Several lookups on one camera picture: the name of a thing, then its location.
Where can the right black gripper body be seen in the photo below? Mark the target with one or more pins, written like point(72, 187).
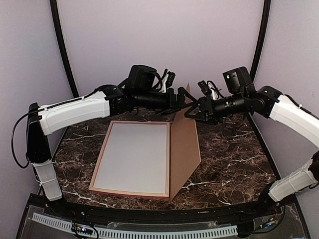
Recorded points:
point(237, 104)

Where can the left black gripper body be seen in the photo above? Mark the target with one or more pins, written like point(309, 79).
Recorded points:
point(146, 100)

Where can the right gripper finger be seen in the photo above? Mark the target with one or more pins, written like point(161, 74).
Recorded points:
point(195, 109)
point(200, 117)
point(181, 105)

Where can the brown cardboard backing board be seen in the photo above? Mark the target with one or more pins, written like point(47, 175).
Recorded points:
point(184, 151)

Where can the cat and books photo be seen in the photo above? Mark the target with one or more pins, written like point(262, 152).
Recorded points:
point(134, 159)

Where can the pink wooden picture frame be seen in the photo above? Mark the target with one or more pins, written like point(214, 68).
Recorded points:
point(97, 174)

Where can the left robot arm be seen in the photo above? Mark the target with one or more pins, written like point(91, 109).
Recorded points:
point(138, 159)

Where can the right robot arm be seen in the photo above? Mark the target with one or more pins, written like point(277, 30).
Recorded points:
point(271, 104)

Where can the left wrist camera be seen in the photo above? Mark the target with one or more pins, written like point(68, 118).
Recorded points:
point(166, 81)

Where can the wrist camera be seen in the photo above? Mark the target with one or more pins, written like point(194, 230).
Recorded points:
point(210, 90)
point(166, 81)

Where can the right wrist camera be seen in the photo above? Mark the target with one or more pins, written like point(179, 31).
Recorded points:
point(210, 90)

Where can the black front rail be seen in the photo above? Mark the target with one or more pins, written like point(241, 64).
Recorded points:
point(238, 214)

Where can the right black corner post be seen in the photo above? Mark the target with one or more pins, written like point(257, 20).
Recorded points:
point(258, 51)

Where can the black corner post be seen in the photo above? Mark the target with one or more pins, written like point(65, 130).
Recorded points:
point(62, 47)
point(258, 51)

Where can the white slotted cable duct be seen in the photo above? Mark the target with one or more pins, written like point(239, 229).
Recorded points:
point(132, 232)

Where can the left black corner post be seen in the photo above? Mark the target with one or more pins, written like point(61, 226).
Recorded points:
point(62, 47)

